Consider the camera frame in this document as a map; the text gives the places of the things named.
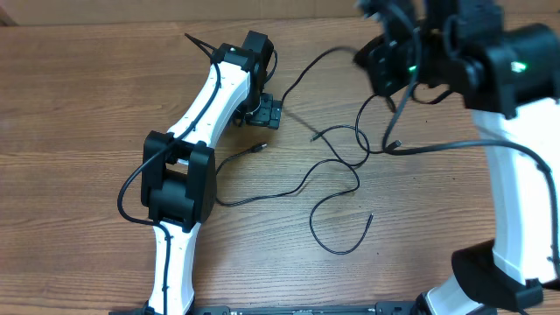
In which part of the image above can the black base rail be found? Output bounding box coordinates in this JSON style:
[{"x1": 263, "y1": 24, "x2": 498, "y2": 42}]
[{"x1": 108, "y1": 299, "x2": 498, "y2": 315}]

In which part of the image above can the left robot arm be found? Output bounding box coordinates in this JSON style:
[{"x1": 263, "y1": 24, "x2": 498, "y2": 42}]
[{"x1": 116, "y1": 31, "x2": 282, "y2": 314}]

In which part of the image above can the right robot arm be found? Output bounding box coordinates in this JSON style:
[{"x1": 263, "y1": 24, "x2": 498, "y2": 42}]
[{"x1": 354, "y1": 1, "x2": 559, "y2": 314}]

